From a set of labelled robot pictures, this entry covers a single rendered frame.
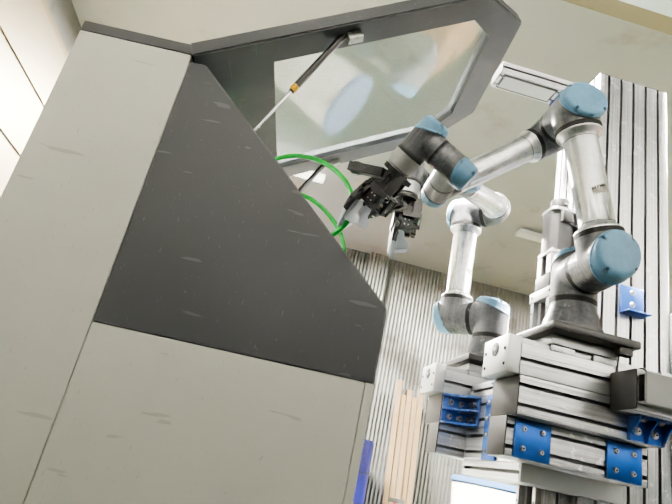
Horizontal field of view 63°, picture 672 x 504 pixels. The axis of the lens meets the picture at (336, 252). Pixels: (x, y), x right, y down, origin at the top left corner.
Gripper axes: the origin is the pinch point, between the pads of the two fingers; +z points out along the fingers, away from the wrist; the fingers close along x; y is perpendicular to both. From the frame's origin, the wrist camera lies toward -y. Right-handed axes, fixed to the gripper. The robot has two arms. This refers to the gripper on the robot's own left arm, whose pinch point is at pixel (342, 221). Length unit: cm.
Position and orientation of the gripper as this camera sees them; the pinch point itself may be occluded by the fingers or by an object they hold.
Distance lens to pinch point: 147.1
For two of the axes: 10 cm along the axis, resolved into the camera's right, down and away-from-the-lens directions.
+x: 5.3, 1.9, 8.2
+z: -6.4, 7.3, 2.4
